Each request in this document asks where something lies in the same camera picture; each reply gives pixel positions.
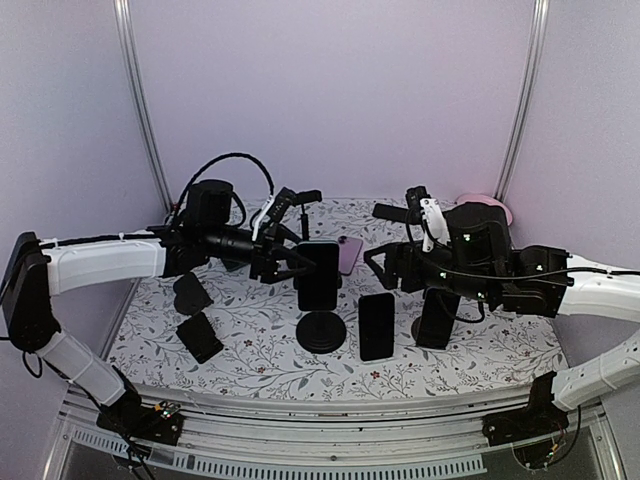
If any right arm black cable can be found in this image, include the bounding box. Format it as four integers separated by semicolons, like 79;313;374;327
404;207;640;324

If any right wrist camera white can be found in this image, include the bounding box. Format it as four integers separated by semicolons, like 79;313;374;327
405;186;450;253

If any tall black phone stand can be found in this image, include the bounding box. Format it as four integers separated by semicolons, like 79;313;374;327
296;274;346;355
292;189;322;241

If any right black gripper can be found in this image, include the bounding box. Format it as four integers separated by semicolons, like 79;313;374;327
364;239;497;304

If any pink smartphone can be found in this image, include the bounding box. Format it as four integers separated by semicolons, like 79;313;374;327
338;235;364;276

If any black folding stand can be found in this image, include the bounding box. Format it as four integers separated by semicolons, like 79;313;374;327
173;272;213;316
410;318;421;342

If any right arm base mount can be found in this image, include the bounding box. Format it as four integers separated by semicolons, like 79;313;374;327
482;371;569;470

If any black phone small left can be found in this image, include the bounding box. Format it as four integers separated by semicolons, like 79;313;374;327
176;312;224;364

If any aluminium front rail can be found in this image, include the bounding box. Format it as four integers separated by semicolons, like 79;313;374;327
44;386;629;479

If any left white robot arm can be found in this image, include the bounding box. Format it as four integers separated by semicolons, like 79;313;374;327
1;180;322;434

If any pink plate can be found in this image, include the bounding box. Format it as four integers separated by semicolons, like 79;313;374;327
455;193;513;226

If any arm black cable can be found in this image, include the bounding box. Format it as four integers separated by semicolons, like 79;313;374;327
174;153;276;221
404;207;640;324

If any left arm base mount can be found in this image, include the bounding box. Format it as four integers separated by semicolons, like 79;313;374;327
96;391;185;446

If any blue-edged phone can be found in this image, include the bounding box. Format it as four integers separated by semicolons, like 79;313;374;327
416;288;460;350

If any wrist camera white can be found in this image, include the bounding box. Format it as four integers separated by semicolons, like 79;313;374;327
405;186;450;253
251;187;296;242

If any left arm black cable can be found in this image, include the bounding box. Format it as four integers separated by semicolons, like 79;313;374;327
174;153;276;221

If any right aluminium frame post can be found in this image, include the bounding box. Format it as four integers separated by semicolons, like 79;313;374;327
494;0;550;203

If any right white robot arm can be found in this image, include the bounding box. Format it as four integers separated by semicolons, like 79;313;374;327
363;198;639;436

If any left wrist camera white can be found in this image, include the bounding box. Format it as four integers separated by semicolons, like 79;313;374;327
251;187;296;242

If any left aluminium frame post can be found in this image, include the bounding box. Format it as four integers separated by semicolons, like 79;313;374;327
113;0;173;213

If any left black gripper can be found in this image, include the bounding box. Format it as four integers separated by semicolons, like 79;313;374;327
204;223;317;284

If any floral patterned table mat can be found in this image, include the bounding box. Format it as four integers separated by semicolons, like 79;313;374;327
107;259;565;402

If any aluminium frame post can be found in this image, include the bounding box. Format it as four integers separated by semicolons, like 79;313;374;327
494;0;550;203
113;0;173;213

